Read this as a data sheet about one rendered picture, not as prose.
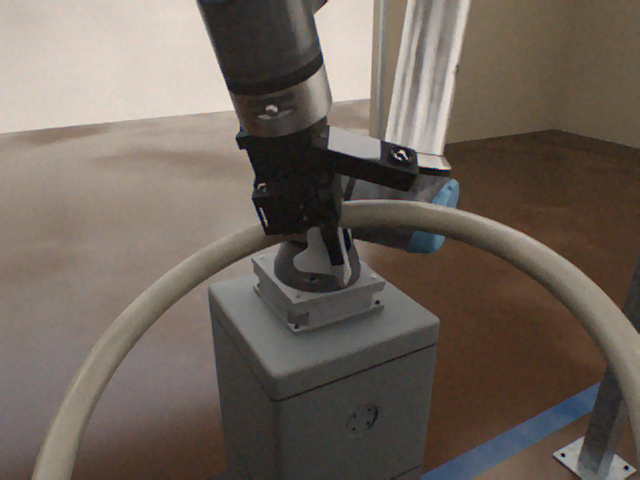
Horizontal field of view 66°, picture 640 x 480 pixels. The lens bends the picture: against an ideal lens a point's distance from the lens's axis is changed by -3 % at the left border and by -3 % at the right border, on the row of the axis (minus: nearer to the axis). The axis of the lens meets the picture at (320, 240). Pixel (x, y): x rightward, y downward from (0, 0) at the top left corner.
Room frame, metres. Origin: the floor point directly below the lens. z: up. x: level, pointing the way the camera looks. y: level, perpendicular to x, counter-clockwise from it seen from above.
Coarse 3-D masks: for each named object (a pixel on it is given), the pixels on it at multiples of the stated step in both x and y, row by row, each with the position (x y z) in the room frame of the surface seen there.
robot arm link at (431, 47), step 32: (416, 0) 0.96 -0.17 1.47; (448, 0) 0.93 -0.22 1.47; (416, 32) 0.94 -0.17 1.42; (448, 32) 0.92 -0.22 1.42; (416, 64) 0.92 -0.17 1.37; (448, 64) 0.92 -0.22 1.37; (416, 96) 0.91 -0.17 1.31; (448, 96) 0.92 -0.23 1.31; (416, 128) 0.89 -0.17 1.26; (352, 192) 0.90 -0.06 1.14; (384, 192) 0.87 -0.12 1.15; (416, 192) 0.85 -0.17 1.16; (448, 192) 0.85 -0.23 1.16
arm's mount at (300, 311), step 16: (256, 256) 1.06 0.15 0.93; (272, 256) 1.06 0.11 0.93; (256, 272) 1.04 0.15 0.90; (272, 272) 0.98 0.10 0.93; (368, 272) 1.00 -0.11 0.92; (256, 288) 1.04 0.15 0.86; (272, 288) 0.96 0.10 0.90; (288, 288) 0.92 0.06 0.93; (352, 288) 0.93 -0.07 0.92; (368, 288) 0.95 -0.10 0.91; (272, 304) 0.96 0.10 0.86; (288, 304) 0.89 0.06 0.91; (304, 304) 0.87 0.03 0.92; (320, 304) 0.89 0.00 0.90; (336, 304) 0.91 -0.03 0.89; (352, 304) 0.93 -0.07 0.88; (368, 304) 0.95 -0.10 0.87; (288, 320) 0.89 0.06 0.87; (304, 320) 0.88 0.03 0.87; (320, 320) 0.89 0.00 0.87; (336, 320) 0.91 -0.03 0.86
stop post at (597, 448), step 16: (624, 304) 1.30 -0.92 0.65; (608, 368) 1.29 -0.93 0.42; (608, 384) 1.28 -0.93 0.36; (608, 400) 1.27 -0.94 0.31; (592, 416) 1.30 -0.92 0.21; (608, 416) 1.25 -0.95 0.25; (624, 416) 1.26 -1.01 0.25; (592, 432) 1.28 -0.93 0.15; (608, 432) 1.24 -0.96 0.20; (576, 448) 1.35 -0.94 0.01; (592, 448) 1.27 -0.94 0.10; (608, 448) 1.24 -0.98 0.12; (576, 464) 1.28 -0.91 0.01; (592, 464) 1.25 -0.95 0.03; (608, 464) 1.26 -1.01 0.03; (624, 464) 1.27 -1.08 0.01
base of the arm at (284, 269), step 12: (288, 252) 0.95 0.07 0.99; (300, 252) 0.93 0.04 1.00; (348, 252) 0.95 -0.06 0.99; (276, 264) 0.97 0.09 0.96; (288, 264) 0.94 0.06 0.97; (360, 264) 0.99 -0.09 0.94; (276, 276) 0.96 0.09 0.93; (288, 276) 0.93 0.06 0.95; (300, 276) 0.92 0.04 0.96; (312, 276) 0.92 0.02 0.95; (324, 276) 0.91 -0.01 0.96; (300, 288) 0.91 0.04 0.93; (312, 288) 0.91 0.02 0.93; (324, 288) 0.91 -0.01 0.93; (336, 288) 0.91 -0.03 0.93
